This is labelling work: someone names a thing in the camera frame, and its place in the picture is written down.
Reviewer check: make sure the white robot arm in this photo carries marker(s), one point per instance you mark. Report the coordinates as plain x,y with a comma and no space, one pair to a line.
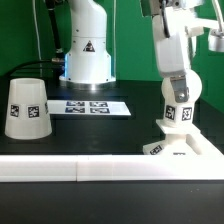
88,64

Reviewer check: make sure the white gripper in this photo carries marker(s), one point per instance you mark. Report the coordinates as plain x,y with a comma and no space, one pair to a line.
174,34

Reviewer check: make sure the white marker tag sheet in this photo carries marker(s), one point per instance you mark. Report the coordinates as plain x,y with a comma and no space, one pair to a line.
108,108

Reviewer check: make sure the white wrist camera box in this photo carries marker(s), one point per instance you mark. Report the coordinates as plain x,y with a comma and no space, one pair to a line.
216,34

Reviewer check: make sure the white L-shaped fence wall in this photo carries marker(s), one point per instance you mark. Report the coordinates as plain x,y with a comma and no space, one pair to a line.
206,164

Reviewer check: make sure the white lamp base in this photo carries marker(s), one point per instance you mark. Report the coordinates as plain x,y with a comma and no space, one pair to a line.
175,142

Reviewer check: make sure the white lamp bulb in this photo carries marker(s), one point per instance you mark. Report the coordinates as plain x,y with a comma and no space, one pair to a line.
181,114

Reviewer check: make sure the white lamp shade cone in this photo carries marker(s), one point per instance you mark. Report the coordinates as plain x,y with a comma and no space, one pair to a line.
27,111

